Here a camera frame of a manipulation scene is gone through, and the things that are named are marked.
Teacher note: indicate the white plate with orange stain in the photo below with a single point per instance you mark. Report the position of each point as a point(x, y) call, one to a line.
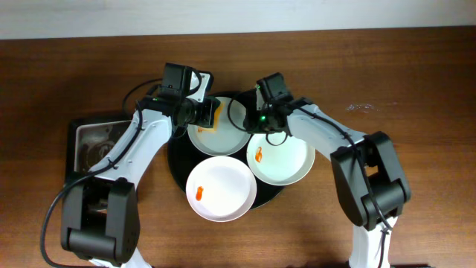
point(279, 159)

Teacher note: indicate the yellow green sponge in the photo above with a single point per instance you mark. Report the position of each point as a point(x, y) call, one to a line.
point(216, 116)

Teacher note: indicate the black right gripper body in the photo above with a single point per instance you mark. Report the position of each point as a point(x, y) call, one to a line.
point(258, 124)

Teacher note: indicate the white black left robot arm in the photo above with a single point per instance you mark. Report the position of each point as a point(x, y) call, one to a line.
point(100, 219)

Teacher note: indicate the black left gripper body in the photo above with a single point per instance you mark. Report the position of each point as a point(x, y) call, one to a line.
point(210, 112)

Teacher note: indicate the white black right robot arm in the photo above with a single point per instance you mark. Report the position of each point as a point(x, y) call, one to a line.
point(370, 183)

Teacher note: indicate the black square mat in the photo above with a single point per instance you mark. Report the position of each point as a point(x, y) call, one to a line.
point(69, 173)

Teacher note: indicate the metal water tray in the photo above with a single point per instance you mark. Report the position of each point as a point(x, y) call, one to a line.
point(92, 142)

